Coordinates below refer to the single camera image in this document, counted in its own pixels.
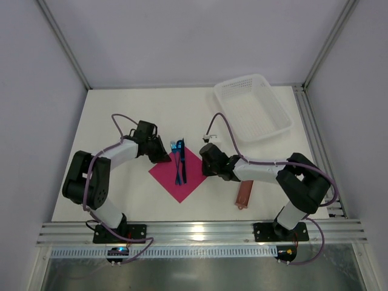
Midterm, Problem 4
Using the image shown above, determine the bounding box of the blue metallic fork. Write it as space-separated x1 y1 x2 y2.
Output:
170 141 178 185

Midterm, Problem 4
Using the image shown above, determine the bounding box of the pink paper napkin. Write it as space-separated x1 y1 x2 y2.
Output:
149 147 207 203

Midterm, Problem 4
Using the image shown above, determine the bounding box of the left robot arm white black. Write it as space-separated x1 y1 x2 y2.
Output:
62 121 171 242

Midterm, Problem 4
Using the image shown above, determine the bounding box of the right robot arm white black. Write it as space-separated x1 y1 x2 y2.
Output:
199 143 332 240

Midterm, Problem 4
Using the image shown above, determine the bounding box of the brown utensil tray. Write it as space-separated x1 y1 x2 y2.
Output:
235 181 253 210

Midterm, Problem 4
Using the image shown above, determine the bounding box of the white plastic basket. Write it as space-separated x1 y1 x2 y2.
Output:
213 74 294 142

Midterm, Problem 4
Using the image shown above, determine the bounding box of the left controller board black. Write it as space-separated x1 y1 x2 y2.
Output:
107 247 129 266

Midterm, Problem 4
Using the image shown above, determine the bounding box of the controller board black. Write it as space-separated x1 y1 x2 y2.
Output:
275 249 297 265
107 247 129 266

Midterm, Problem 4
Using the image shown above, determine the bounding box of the right controller board black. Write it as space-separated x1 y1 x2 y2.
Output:
275 249 297 265

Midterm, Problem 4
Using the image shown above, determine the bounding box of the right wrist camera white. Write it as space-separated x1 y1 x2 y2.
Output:
202 135 221 144

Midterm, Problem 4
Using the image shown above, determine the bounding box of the white slotted cable duct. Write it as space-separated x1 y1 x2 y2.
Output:
50 245 278 259

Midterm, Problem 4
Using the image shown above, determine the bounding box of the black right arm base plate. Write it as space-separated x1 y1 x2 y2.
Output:
253 222 309 243

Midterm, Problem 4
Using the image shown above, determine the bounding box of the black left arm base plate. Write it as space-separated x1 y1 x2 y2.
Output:
92 223 147 244

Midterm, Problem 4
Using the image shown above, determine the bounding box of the right side aluminium rail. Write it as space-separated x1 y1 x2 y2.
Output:
292 84 347 219

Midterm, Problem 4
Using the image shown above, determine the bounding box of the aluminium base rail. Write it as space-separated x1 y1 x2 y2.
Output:
36 219 368 246

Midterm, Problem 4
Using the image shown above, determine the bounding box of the left aluminium frame post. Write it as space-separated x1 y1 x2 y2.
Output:
36 0 92 91

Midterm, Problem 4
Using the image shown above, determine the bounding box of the aluminium frame post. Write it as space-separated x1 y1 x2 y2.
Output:
303 0 359 91
36 0 92 91

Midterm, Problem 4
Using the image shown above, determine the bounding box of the right aluminium frame post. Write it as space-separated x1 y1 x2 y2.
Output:
303 0 359 91

